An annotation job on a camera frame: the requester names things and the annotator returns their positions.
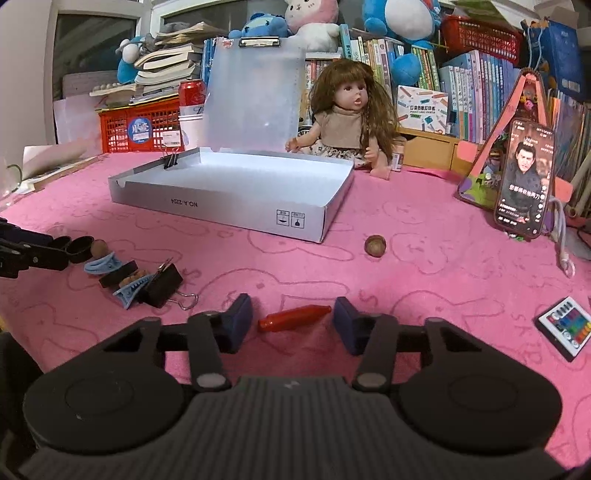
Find smartphone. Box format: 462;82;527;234
493;117;556;241

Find pink and white plush rabbit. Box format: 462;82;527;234
284;0;342;51

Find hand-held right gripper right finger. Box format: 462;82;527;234
333;296;485;394

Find large black binder clip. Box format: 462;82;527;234
139;258;199;311

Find long-haired doll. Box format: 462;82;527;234
285;59;402;180

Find blue paper bag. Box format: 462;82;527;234
522;18;587;102

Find row of standing books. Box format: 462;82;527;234
203;23;525;144

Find white paper cup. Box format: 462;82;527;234
178;113;206;151

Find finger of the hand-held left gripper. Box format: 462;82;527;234
0;218;70;251
0;247;71;280

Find blue and white plush toy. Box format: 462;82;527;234
115;37;148;84

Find white box with colourful print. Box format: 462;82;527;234
396;85;450;136

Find stack of books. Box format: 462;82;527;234
90;23;218;109

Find translucent clipboard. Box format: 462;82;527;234
202;37;306;153

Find white paper sheets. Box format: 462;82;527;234
53;74;134;144

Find small black block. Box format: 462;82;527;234
99;260;139;289

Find wooden drawer unit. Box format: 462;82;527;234
399;128;483;171

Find light blue plastic clip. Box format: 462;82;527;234
113;273;155;309
84;251;123;276

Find plain red plastic basket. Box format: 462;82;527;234
441;14;525;61

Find remote control with coloured buttons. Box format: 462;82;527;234
536;296;591;362

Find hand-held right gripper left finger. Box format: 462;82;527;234
99;293;254;394

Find pink phone stand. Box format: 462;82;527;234
457;68;573;217

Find white cable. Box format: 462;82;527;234
551;196;575;278

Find red drink can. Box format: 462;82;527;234
178;79;207;116

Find large blue plush toy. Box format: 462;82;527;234
361;0;444;86

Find small blue plush bear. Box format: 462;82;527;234
229;13;289;40

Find white cardboard box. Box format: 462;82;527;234
108;147;355;244

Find leaning thin books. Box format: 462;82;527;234
549;88;591;204

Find red basket with round sticker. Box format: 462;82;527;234
98;98;185;154

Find open book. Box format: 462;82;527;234
21;145;100;192

